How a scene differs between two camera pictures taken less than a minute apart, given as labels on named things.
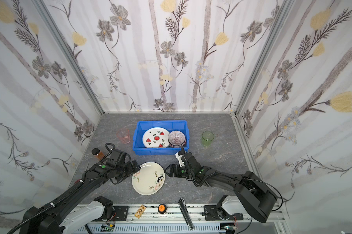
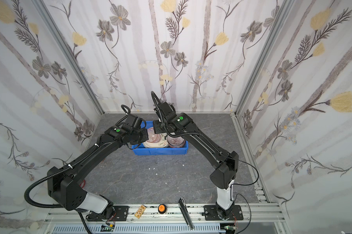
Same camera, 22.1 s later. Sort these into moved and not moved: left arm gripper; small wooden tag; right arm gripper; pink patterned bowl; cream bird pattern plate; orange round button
Moved: cream bird pattern plate; left arm gripper; right arm gripper
Not moved: small wooden tag; orange round button; pink patterned bowl
